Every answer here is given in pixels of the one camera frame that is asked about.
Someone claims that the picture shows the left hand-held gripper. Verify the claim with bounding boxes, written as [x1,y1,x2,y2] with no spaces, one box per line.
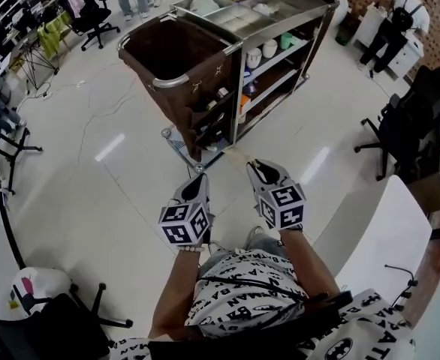
[158,172,216,248]

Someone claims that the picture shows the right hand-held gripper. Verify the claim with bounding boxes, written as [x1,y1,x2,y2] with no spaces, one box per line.
[245,158,307,232]

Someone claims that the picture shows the person's left forearm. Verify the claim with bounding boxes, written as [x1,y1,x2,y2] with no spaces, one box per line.
[148,249,203,341]

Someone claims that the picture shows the person's right forearm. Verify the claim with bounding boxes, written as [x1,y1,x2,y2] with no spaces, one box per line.
[279,227,342,300]

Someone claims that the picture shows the brown laundry bag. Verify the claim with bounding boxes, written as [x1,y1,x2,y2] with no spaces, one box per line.
[117,13,242,163]

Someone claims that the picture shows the steel housekeeping cart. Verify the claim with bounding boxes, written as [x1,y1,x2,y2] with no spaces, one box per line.
[116,0,341,175]

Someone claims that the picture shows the person's blue jeans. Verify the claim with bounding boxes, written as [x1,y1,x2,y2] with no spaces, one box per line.
[199,235,291,269]

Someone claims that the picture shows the person's white printed shirt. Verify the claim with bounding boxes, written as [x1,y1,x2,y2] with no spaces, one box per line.
[109,249,418,360]

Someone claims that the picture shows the white cup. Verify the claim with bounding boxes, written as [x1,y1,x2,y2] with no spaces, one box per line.
[246,47,263,69]
[261,38,279,59]

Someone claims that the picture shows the white table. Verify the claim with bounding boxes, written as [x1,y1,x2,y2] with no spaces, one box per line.
[313,174,433,314]

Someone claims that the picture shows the green cup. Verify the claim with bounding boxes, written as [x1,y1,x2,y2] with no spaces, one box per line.
[279,31,297,50]

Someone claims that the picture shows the black office chair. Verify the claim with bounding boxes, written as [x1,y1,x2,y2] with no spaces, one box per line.
[0,283,134,360]
[68,0,122,53]
[354,65,440,182]

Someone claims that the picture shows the brown wooden cabinet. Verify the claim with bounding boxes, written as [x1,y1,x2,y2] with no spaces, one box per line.
[407,170,440,221]

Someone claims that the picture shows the white folded cloth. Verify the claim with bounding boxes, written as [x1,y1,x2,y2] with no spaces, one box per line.
[253,1,282,18]

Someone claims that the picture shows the white bag pink print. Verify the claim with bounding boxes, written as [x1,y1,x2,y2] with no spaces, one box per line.
[9,268,73,319]

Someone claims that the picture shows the white round bin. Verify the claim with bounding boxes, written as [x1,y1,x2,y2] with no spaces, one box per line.
[332,0,351,26]

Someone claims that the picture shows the black curved floor strip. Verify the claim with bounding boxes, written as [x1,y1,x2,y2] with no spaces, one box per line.
[0,151,28,272]

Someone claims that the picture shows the white low cabinet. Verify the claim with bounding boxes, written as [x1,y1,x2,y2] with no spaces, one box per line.
[354,4,426,81]

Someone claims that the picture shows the black tripod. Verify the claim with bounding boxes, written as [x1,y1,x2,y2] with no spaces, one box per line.
[17,43,60,90]

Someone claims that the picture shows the yellow-green table cloth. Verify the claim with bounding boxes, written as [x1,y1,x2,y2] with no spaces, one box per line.
[36,11,73,62]

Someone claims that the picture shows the black chest strap pack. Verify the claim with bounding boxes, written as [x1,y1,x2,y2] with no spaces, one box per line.
[148,290,354,360]

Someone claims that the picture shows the black cable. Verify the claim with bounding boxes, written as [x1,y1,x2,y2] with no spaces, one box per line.
[384,263,420,311]

